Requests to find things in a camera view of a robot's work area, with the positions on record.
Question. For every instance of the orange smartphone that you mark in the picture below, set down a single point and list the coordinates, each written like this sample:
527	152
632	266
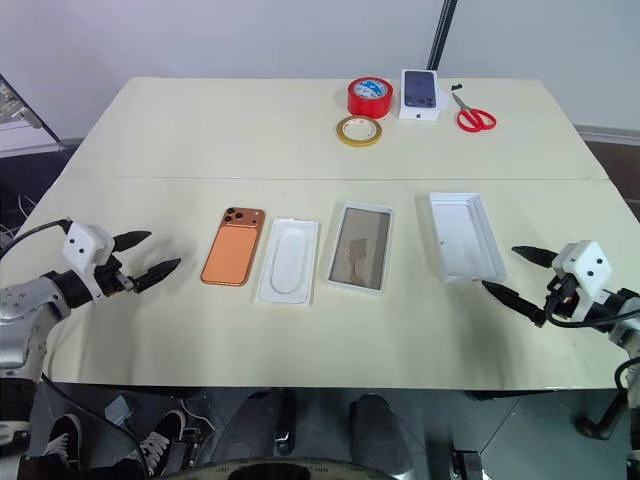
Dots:
232	255

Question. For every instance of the black metal pole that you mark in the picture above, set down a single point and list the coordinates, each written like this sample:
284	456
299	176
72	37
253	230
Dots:
440	35

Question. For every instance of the black sneaker with white laces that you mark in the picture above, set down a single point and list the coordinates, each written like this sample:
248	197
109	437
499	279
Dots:
160	437
62	442

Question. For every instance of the yellow tape roll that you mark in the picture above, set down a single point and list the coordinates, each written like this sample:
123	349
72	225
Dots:
345	135

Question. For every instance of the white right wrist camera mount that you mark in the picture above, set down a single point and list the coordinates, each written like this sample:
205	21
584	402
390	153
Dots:
587	262

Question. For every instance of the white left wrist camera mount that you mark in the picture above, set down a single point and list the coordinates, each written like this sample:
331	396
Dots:
82	247

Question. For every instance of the black table leg stand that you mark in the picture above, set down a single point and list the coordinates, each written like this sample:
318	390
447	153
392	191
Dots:
605	420

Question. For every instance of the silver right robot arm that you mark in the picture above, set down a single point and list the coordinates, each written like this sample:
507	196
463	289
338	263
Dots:
625	312

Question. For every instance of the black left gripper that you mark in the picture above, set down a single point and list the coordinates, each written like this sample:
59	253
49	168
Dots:
111	277

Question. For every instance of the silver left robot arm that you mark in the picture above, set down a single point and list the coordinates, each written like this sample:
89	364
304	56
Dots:
20	305

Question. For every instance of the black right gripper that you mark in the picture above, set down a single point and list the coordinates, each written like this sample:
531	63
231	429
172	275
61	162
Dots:
562	295

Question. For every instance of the white box lid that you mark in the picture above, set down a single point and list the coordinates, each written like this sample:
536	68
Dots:
465	240

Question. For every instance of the red tape roll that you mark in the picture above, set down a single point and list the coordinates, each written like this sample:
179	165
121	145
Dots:
370	102

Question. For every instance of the phone box lid with screen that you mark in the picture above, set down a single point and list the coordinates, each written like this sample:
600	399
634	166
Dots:
360	247

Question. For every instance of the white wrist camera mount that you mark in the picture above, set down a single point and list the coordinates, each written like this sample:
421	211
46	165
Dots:
587	262
82	247

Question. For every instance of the white phone tray insert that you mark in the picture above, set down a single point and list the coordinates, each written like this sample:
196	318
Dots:
290	262

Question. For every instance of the small black clip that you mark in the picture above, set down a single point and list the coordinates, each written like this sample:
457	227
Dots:
456	86

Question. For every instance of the small grey block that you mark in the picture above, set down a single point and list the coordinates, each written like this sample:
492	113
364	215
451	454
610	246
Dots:
119	410

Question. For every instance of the closed box with purple phone print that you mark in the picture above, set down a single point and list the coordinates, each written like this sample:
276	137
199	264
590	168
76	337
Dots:
419	92

